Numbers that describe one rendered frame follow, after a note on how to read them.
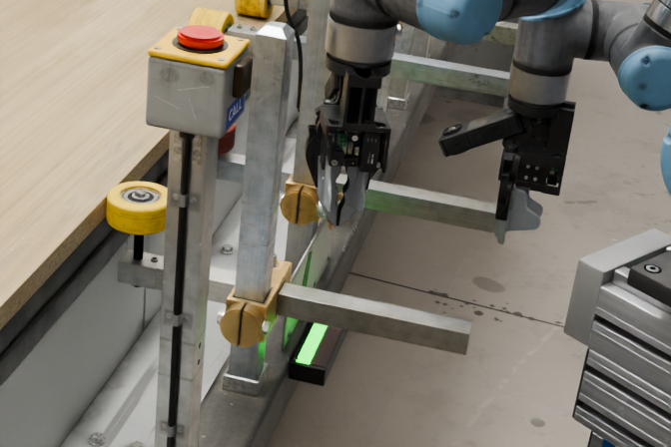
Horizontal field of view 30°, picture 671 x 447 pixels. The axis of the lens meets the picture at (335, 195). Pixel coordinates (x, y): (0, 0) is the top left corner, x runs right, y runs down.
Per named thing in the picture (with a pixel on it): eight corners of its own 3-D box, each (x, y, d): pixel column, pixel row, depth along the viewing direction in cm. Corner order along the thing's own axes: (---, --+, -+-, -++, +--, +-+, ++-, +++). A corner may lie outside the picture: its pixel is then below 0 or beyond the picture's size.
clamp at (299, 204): (337, 188, 177) (340, 156, 175) (315, 228, 165) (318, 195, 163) (299, 181, 178) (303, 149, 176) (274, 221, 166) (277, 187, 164)
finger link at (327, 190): (315, 242, 141) (323, 169, 137) (309, 219, 147) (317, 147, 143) (341, 243, 142) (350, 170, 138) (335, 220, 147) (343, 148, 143)
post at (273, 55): (261, 391, 155) (296, 22, 134) (253, 407, 152) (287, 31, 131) (234, 385, 156) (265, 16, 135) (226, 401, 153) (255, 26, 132)
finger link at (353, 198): (341, 243, 142) (350, 170, 138) (335, 220, 147) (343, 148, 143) (368, 244, 142) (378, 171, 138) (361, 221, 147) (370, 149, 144)
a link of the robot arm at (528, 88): (508, 71, 155) (515, 51, 163) (503, 105, 157) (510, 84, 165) (569, 81, 154) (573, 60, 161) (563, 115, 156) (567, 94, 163)
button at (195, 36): (229, 47, 109) (230, 29, 108) (215, 62, 105) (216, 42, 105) (185, 39, 110) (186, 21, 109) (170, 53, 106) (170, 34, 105)
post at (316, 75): (312, 284, 176) (348, -49, 155) (306, 296, 173) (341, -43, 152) (288, 279, 177) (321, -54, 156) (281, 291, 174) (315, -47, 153)
